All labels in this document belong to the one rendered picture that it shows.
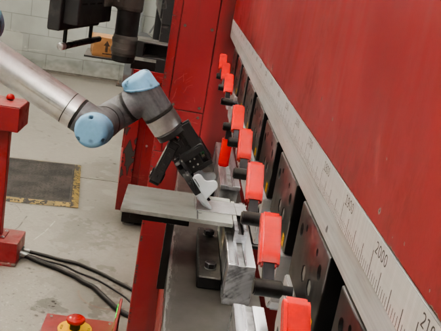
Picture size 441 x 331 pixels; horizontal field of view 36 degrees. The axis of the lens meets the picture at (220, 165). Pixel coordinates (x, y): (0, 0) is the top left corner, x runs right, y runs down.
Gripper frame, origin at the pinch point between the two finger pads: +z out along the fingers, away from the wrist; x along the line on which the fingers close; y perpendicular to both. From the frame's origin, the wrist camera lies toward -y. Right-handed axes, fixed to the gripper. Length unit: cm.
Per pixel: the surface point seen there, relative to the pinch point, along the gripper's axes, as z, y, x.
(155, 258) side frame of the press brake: 37, -40, 84
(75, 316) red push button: -1.6, -32.7, -27.1
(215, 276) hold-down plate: 9.8, -4.4, -19.2
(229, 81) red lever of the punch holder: -21.2, 20.1, 7.9
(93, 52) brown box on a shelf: -33, -38, 224
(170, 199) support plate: -4.9, -7.1, 0.6
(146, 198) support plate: -8.6, -11.5, -0.3
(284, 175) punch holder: -24, 21, -77
